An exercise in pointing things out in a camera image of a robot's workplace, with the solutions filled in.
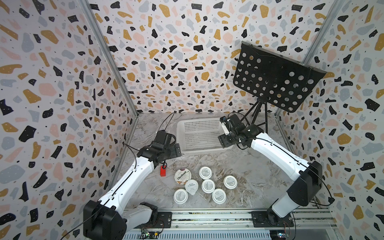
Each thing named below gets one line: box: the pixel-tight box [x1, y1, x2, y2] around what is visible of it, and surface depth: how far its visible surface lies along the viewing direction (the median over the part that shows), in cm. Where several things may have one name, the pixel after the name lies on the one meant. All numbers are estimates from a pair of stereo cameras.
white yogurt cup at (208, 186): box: [201, 179, 216, 194], surface depth 80 cm
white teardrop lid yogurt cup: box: [185, 179, 199, 195], surface depth 81 cm
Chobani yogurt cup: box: [174, 168, 192, 185], surface depth 85 cm
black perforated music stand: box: [233, 41, 327, 133], surface depth 78 cm
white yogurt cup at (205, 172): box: [199, 166, 213, 180], surface depth 85 cm
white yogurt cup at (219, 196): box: [212, 188, 227, 205], surface depth 77 cm
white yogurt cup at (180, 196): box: [173, 188, 189, 205], surface depth 77 cm
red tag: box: [160, 165, 167, 177], surface depth 91 cm
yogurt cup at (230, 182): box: [218, 175, 238, 195], surface depth 81 cm
